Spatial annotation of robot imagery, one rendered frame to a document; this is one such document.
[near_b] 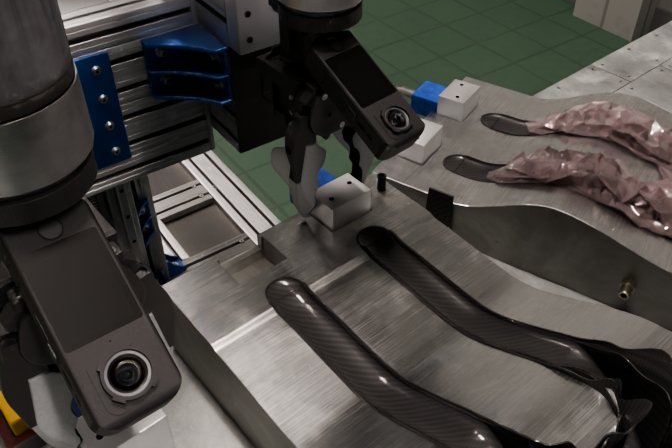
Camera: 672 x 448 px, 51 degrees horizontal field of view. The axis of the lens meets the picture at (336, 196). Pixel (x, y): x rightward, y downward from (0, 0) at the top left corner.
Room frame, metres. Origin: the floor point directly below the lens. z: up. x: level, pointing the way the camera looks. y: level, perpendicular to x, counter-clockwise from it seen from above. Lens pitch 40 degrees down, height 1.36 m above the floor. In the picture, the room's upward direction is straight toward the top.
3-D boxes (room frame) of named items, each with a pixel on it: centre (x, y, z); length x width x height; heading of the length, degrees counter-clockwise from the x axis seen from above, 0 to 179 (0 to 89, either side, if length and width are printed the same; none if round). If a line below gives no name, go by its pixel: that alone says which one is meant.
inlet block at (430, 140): (0.72, -0.06, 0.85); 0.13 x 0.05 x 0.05; 57
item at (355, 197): (0.58, 0.03, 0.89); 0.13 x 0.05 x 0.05; 40
